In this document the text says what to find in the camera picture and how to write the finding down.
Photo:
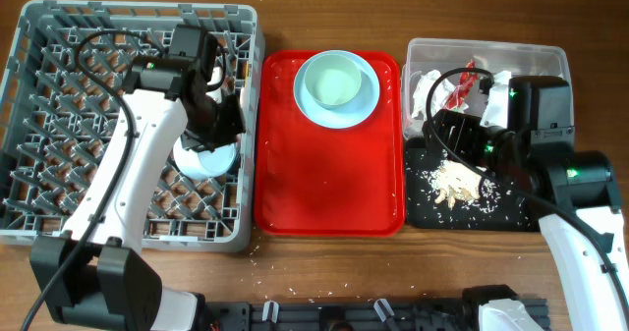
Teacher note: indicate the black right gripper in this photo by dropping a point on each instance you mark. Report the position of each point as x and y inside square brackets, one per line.
[465, 130]

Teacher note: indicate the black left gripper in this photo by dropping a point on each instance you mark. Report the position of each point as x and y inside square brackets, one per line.
[235, 128]

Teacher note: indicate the light blue food bowl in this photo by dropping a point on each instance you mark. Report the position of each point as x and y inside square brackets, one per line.
[205, 164]

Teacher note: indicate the red snack wrapper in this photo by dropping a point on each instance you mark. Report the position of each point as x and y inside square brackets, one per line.
[456, 99]

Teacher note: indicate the white napkin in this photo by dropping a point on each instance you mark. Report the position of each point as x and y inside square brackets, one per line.
[421, 92]

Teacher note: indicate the green plastic bowl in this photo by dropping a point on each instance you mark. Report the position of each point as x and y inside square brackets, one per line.
[332, 79]

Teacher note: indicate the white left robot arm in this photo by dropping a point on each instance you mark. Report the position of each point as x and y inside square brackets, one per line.
[93, 274]

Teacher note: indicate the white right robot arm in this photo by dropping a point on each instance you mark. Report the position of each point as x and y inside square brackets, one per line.
[588, 248]

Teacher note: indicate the grey dishwasher rack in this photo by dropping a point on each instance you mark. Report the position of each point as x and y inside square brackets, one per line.
[56, 119]

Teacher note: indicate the rice and food scraps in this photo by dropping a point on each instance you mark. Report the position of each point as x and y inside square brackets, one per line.
[459, 183]

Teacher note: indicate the clear plastic bin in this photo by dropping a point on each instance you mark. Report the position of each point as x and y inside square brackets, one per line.
[428, 54]

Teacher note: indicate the black tray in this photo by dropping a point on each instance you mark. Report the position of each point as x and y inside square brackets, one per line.
[511, 213]

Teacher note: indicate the red serving tray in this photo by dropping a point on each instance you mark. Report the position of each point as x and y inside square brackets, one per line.
[314, 181]

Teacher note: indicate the light blue plate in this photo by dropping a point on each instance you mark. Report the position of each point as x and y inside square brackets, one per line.
[346, 116]

